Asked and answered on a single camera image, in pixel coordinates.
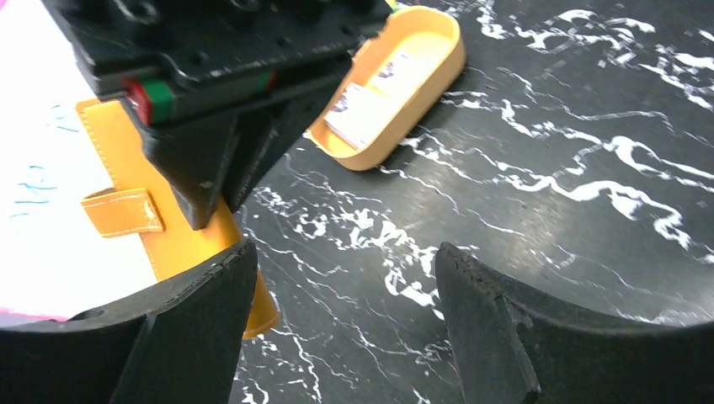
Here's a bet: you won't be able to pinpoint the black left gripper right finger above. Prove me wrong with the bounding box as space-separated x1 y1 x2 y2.
434 242 713 403

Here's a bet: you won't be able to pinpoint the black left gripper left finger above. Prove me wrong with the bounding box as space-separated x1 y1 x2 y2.
1 240 258 403

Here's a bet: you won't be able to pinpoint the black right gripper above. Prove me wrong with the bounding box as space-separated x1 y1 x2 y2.
45 1 392 230

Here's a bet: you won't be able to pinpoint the orange leather card holder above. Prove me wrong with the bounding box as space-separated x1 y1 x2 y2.
75 98 282 341

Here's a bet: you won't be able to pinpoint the credit card in tray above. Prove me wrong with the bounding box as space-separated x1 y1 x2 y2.
368 51 431 99
324 83 391 149

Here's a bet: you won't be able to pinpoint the pink framed whiteboard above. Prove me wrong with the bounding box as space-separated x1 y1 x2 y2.
1 1 156 325

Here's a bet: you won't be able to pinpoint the orange oval tray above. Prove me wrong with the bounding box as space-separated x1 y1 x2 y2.
306 6 466 171

